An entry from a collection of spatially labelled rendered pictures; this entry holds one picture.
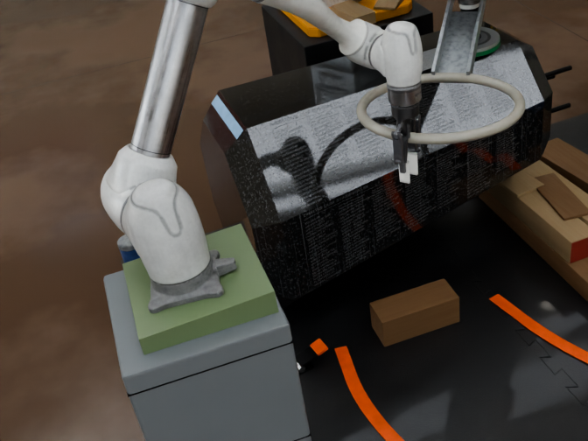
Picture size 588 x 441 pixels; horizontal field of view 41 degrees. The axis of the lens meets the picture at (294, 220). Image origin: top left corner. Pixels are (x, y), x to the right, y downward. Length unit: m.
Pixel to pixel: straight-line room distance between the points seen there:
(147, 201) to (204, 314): 0.29
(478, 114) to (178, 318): 1.44
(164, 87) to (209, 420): 0.81
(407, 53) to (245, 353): 0.85
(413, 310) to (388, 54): 1.08
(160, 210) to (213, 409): 0.51
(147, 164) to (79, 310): 1.53
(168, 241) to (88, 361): 1.40
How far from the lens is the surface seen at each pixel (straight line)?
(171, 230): 1.77
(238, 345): 1.83
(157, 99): 1.91
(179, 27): 1.89
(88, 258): 3.64
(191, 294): 1.86
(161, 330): 1.82
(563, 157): 3.71
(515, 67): 2.97
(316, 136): 2.63
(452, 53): 2.69
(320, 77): 2.85
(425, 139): 2.16
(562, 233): 3.06
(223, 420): 1.99
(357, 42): 2.13
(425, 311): 2.83
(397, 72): 2.06
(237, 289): 1.86
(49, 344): 3.27
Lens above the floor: 2.04
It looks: 35 degrees down
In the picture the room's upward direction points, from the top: 9 degrees counter-clockwise
